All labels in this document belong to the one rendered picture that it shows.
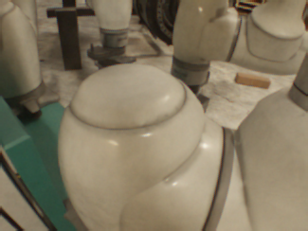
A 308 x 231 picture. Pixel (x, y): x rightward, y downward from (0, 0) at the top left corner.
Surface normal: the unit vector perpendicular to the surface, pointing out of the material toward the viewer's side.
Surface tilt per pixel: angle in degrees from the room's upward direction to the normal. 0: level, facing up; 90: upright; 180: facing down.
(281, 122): 49
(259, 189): 65
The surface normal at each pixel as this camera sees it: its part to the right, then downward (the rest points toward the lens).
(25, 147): 0.75, 0.48
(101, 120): -0.18, -0.07
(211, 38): -0.20, 0.60
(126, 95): 0.00, -0.79
